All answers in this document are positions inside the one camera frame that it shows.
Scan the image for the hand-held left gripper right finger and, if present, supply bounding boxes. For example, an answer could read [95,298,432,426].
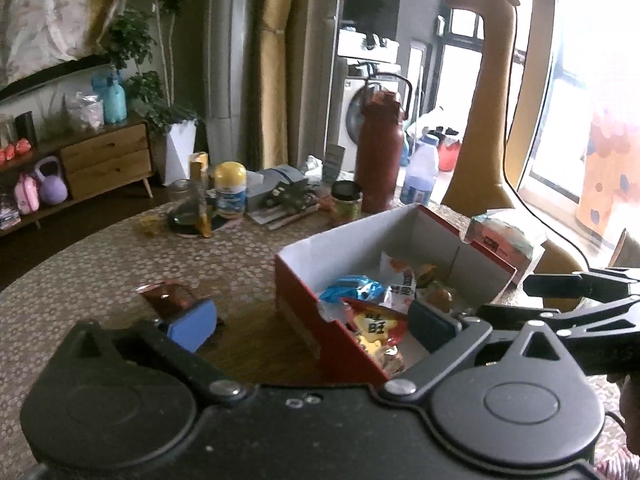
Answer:
[384,300,581,404]

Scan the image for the pink toy case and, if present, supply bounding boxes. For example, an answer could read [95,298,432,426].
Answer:
[14,174,41,215]

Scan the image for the yellow giraffe statue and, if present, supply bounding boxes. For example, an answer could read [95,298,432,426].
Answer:
[440,0,592,312]

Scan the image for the dark green object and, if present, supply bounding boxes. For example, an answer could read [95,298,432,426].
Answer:
[264,185,321,211]

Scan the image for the grey tissue box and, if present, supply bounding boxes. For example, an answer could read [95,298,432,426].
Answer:
[247,164,310,211]

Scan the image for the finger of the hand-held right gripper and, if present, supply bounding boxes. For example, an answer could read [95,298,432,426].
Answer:
[522,268,640,302]
[475,296,640,337]

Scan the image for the black television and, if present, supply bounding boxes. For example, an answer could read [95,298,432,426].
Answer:
[0,55,114,102]

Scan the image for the black cylinder speaker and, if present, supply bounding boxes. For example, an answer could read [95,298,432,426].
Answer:
[15,111,39,149]

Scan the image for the orange toy figures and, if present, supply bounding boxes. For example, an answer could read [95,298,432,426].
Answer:
[0,139,32,162]

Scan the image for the dark round tray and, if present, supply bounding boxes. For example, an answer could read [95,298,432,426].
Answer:
[167,207,229,239]

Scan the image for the plastic bottle with blue label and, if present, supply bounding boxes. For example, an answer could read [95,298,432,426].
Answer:
[400,132,440,206]

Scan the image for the wooden tv cabinet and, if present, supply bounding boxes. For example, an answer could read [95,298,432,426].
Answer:
[0,112,156,239]

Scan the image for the white tissue pack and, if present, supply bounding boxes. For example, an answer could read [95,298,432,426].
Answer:
[465,212,549,272]

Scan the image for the red and yellow snack bag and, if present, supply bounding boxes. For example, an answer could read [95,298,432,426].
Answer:
[342,297,409,379]

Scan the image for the orange patterned curtain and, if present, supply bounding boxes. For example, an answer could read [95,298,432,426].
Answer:
[575,105,640,252]

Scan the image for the floral cloth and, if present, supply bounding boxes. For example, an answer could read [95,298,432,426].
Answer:
[0,0,115,87]

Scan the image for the grey standing packet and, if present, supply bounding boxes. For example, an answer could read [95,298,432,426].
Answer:
[322,143,346,184]

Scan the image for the red cardboard box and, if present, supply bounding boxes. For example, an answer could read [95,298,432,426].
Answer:
[274,203,519,386]

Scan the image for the white snack bag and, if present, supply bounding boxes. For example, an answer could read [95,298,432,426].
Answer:
[380,252,419,312]

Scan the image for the green cup with black lid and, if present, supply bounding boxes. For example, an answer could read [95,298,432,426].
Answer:
[331,180,364,226]

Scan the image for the brown bun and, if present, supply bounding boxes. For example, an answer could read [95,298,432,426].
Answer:
[425,280,459,314]

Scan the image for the stack of papers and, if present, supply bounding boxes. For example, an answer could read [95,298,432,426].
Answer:
[248,202,321,231]

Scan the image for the yellow lid canister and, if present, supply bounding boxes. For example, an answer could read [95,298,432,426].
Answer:
[213,161,249,220]

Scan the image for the red thermos bottle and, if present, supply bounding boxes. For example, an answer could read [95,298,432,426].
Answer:
[355,72,417,214]

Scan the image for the clear plastic bag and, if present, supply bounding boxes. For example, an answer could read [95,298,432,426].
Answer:
[65,92,105,134]

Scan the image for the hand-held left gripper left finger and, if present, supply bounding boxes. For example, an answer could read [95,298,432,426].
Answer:
[74,297,249,404]

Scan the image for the dark red foil snack bag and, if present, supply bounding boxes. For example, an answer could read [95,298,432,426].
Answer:
[135,280,226,342]

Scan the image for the green potted plant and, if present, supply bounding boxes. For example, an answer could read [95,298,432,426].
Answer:
[100,0,202,137]

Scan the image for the blue detergent bottle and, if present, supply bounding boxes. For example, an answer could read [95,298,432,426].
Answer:
[91,71,129,125]

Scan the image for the blue snack bag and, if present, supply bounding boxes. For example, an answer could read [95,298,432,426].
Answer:
[319,275,386,322]

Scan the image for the yellow curtain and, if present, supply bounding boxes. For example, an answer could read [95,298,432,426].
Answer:
[257,0,302,172]

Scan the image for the red plastic container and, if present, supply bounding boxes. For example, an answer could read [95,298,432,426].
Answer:
[437,135,461,171]

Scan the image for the white plant pot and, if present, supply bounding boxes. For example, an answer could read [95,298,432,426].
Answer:
[162,119,199,186]

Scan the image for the pink patterned clothing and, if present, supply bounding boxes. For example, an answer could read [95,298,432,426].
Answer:
[602,377,640,480]

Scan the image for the white washing machine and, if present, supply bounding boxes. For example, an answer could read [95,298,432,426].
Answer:
[337,57,406,162]

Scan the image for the purple kettlebell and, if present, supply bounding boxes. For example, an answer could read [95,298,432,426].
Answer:
[34,156,69,206]

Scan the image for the grey standing air conditioner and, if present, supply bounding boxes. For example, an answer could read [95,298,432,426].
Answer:
[205,0,252,122]

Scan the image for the tall yellow foil bag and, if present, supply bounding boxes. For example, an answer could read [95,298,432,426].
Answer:
[188,151,214,239]

